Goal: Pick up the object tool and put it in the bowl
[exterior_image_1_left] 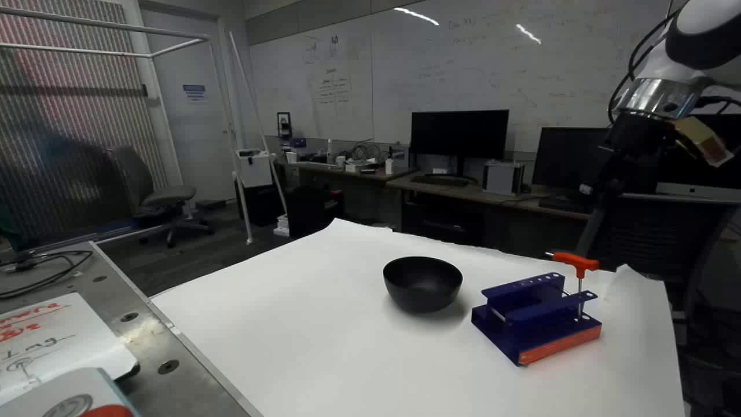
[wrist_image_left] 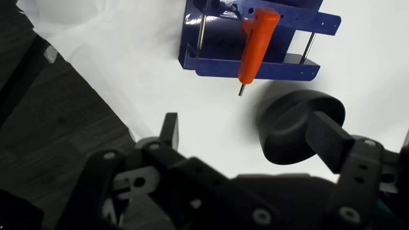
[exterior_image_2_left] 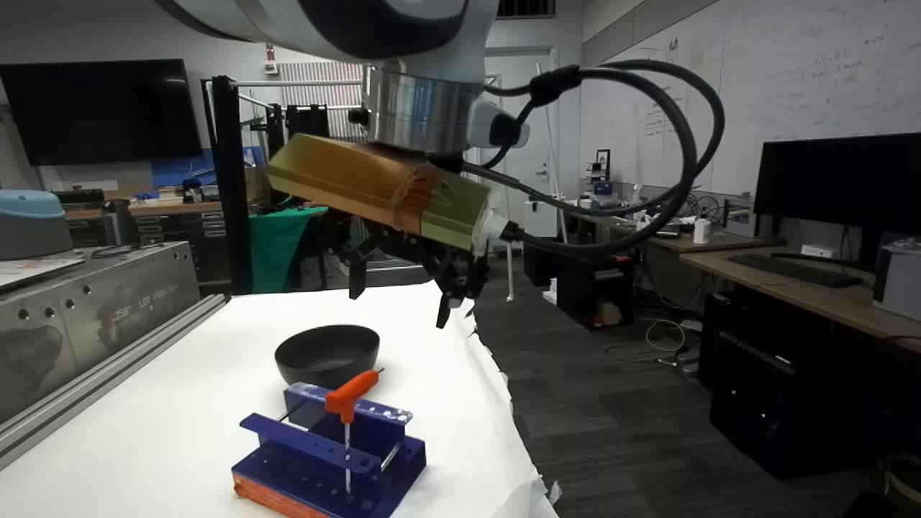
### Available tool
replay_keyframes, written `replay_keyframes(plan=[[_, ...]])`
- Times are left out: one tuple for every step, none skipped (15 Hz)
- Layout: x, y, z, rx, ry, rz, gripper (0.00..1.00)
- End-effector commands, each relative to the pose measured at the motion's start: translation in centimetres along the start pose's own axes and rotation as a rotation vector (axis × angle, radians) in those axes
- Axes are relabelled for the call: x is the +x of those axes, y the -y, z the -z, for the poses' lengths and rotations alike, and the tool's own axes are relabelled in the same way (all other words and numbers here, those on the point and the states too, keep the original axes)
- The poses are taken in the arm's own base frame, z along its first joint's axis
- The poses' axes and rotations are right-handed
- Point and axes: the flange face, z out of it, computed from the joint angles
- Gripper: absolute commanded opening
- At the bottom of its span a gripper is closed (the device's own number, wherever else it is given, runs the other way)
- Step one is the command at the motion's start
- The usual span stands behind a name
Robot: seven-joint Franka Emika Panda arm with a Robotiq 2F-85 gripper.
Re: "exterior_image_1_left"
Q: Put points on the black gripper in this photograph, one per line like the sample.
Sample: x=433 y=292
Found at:
x=641 y=151

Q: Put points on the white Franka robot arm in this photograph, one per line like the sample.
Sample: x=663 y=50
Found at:
x=698 y=48

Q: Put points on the blue tool holder rack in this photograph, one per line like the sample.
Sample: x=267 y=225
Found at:
x=534 y=318

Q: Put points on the black bowl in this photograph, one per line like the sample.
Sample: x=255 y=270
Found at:
x=422 y=283

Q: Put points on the black mesh chair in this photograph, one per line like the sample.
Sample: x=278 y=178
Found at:
x=656 y=232

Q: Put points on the white computer box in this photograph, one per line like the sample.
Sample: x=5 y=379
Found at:
x=501 y=178

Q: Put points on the long wooden desk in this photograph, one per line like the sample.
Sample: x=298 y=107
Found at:
x=463 y=194

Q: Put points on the wide black monitor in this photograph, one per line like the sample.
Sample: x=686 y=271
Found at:
x=460 y=134

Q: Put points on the black keyboard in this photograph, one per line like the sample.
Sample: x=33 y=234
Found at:
x=446 y=179

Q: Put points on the white paper sheet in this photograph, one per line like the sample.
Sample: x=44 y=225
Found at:
x=372 y=349

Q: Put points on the white stand with box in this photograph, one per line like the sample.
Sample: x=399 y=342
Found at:
x=255 y=174

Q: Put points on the blue door sign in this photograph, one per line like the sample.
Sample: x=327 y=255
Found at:
x=193 y=92

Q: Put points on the grey office chair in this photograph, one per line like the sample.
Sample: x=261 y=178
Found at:
x=152 y=194

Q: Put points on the paper with red writing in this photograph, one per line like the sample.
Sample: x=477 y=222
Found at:
x=55 y=343

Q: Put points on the white book with red logo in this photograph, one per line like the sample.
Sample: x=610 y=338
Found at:
x=71 y=394

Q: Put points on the yellow wrist camera mount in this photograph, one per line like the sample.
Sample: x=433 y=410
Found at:
x=702 y=139

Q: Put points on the small wall device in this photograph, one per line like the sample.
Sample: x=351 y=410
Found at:
x=283 y=126

